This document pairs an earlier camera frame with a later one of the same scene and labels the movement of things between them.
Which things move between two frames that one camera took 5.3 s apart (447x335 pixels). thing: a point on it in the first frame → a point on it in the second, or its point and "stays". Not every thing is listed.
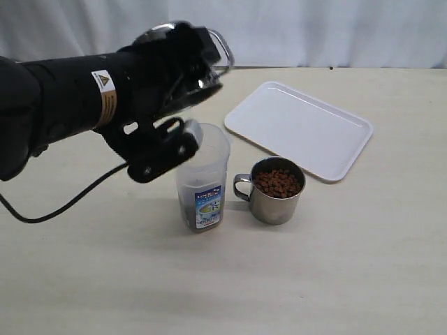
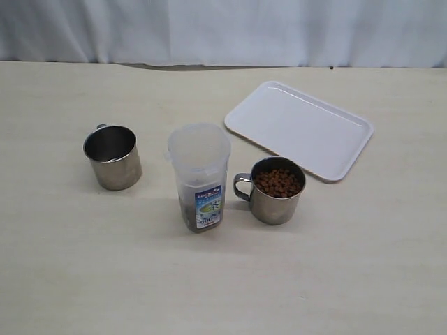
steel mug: (276, 183) stays
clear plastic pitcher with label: (201, 181) stays
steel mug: (160, 33) → (114, 153)
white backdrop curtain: (261, 33) stays
